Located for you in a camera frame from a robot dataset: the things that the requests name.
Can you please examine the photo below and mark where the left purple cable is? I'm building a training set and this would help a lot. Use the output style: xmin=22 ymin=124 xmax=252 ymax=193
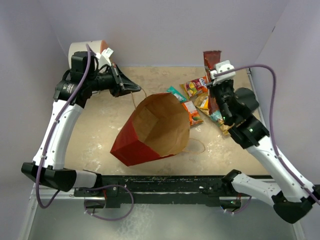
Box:
xmin=36 ymin=43 xmax=92 ymax=209

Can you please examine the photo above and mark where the brown chips bag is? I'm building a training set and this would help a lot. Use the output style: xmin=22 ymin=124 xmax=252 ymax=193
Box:
xmin=209 ymin=110 xmax=231 ymax=136

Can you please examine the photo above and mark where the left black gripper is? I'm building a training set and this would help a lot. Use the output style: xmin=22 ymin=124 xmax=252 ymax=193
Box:
xmin=87 ymin=62 xmax=141 ymax=98

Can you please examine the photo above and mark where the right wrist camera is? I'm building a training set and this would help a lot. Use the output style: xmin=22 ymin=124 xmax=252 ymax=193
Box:
xmin=209 ymin=60 xmax=236 ymax=86

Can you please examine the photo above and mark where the teal snack packet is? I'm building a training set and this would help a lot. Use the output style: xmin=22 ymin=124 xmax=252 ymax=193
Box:
xmin=166 ymin=86 xmax=187 ymax=103

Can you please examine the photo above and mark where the yellow snack packet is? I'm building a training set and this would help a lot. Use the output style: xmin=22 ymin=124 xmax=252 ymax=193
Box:
xmin=194 ymin=92 xmax=210 ymax=116

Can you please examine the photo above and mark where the Fox's candy packet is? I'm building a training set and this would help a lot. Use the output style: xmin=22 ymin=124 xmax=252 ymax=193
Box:
xmin=179 ymin=76 xmax=209 ymax=99

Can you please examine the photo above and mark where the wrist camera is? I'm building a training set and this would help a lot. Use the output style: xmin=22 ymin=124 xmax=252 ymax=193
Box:
xmin=95 ymin=47 xmax=114 ymax=67
xmin=209 ymin=60 xmax=236 ymax=86

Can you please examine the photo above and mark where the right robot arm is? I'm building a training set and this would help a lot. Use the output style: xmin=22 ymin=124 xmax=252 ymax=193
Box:
xmin=208 ymin=79 xmax=320 ymax=224

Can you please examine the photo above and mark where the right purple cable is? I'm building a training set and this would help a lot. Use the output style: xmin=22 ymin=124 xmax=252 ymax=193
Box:
xmin=214 ymin=64 xmax=320 ymax=206

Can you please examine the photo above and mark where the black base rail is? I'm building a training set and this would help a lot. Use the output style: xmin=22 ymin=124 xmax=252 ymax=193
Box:
xmin=74 ymin=175 xmax=248 ymax=208

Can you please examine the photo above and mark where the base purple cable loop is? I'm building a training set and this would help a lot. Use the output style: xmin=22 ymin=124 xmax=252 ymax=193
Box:
xmin=83 ymin=185 xmax=135 ymax=222

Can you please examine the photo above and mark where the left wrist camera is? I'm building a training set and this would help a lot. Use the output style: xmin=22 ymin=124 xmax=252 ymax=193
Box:
xmin=95 ymin=47 xmax=114 ymax=67

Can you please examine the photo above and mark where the red paper bag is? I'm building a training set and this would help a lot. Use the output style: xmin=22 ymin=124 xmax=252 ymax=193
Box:
xmin=110 ymin=92 xmax=206 ymax=167

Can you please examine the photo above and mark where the orange snack packet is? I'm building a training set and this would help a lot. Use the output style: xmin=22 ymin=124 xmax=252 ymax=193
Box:
xmin=181 ymin=101 xmax=203 ymax=126

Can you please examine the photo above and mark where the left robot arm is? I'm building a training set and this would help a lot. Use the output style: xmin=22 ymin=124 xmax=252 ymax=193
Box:
xmin=21 ymin=51 xmax=142 ymax=196

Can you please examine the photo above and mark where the dark red chips bag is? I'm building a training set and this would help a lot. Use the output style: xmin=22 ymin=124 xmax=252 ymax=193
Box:
xmin=202 ymin=49 xmax=223 ymax=116

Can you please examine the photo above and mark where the white cylinder device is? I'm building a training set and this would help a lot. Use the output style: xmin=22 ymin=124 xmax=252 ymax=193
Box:
xmin=68 ymin=40 xmax=109 ymax=68

